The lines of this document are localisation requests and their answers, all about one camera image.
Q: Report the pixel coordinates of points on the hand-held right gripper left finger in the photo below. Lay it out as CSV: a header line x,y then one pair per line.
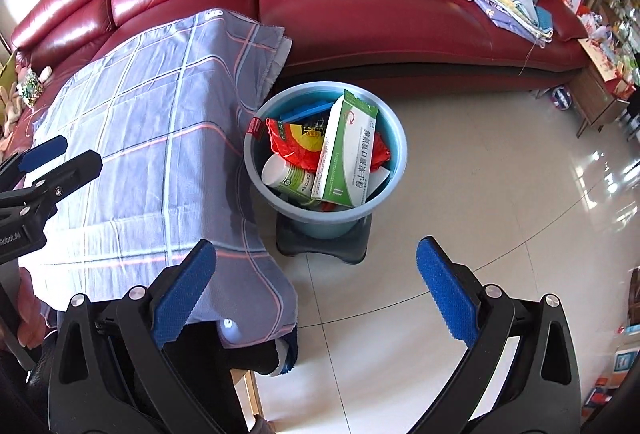
x,y
182,294

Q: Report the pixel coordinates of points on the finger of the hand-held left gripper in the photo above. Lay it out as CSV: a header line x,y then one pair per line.
x,y
45,152
75,174

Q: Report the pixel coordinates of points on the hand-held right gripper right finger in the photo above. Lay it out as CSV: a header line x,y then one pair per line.
x,y
445,294

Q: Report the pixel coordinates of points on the blue-green plastic bucket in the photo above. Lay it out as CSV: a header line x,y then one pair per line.
x,y
392,149

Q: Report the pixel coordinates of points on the white green plastic canister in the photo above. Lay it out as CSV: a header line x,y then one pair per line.
x,y
287,179

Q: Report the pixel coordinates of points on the green white medicine box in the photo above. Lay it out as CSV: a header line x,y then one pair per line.
x,y
345,154

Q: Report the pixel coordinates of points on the red yellow snack wrapper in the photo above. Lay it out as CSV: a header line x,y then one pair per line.
x,y
295,139

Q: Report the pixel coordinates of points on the blue cardboard box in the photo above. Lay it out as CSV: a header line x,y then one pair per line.
x,y
305,110

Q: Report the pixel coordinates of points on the person's left hand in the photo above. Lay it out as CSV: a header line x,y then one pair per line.
x,y
30,314

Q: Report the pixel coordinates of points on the beige plush toy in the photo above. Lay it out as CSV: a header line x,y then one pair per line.
x,y
12,112

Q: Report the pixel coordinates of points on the bag of green beads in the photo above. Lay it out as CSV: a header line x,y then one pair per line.
x,y
30,87

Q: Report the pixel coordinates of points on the grey plaid tablecloth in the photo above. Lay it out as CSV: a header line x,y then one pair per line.
x,y
150,154

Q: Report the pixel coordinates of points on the person's black trousers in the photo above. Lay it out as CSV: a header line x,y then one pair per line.
x,y
200,379

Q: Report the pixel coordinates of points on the green cushion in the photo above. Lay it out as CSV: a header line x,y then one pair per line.
x,y
7,69

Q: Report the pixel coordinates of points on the colourful printed box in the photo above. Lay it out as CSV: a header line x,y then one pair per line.
x,y
615,374

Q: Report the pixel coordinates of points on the blue white ball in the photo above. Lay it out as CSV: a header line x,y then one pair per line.
x,y
561,98

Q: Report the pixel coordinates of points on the wooden side table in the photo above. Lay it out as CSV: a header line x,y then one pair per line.
x,y
600,89

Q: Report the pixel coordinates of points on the black chair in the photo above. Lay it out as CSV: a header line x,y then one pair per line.
x,y
632,112

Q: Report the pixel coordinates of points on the red leather sofa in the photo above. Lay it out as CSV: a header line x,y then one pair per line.
x,y
350,24

